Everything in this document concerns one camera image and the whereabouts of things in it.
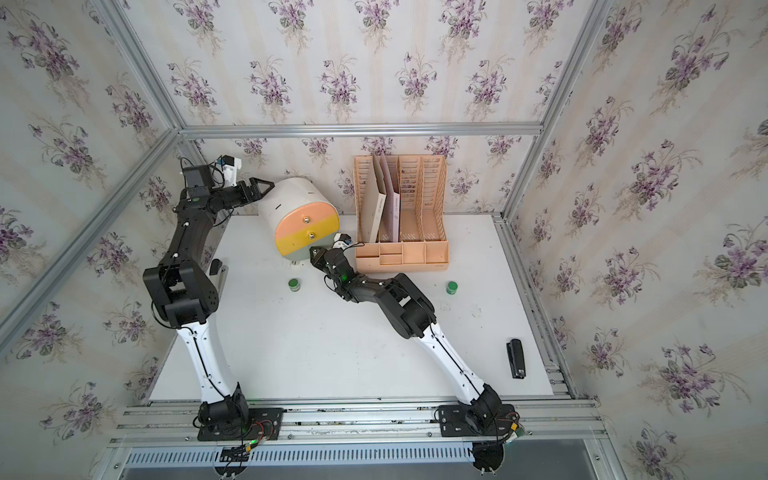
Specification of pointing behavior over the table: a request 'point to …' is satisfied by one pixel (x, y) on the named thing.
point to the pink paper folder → (390, 229)
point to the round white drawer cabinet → (290, 193)
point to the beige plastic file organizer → (421, 182)
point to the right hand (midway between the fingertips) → (312, 250)
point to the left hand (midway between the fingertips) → (265, 187)
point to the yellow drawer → (307, 234)
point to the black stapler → (516, 358)
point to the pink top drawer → (304, 216)
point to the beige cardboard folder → (374, 201)
